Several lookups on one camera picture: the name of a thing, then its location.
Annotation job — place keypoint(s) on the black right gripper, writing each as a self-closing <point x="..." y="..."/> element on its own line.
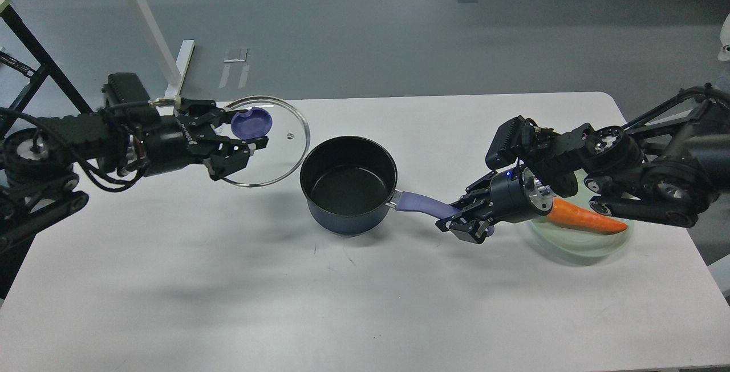
<point x="514" y="195"/>

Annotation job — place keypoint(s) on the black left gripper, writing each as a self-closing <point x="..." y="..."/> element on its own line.
<point x="173" y="144"/>

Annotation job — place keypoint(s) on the glass lid with blue knob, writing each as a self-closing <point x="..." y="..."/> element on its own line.
<point x="278" y="135"/>

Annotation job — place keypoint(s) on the blue saucepan with handle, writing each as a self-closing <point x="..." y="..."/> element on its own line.
<point x="350" y="186"/>

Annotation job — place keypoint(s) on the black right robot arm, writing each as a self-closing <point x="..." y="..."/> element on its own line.
<point x="666" y="166"/>

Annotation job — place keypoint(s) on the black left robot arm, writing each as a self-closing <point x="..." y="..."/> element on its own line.
<point x="131" y="137"/>

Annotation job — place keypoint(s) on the orange toy carrot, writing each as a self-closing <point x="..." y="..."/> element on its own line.
<point x="569" y="215"/>

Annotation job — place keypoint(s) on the clear glass plate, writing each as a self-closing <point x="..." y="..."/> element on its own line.
<point x="580" y="243"/>

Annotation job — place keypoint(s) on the black metal rack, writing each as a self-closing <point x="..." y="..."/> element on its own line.
<point x="47" y="68"/>

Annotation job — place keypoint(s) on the white office chair base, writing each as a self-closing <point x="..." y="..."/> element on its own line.
<point x="723" y="55"/>

